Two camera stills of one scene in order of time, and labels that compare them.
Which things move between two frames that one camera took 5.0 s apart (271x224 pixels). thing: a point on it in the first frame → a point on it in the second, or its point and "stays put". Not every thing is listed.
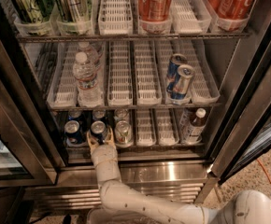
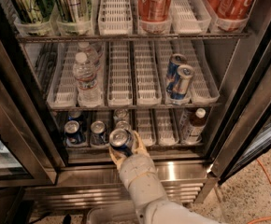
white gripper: (104, 154) → (136, 169)
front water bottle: (85, 72) stays put
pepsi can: (97, 127) → (121, 142)
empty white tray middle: (120, 80) stays put
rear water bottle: (91, 53) stays put
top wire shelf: (58, 38) stays put
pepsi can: (99, 115) → (97, 134)
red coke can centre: (155, 2) stays put
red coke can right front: (233, 1) stays put
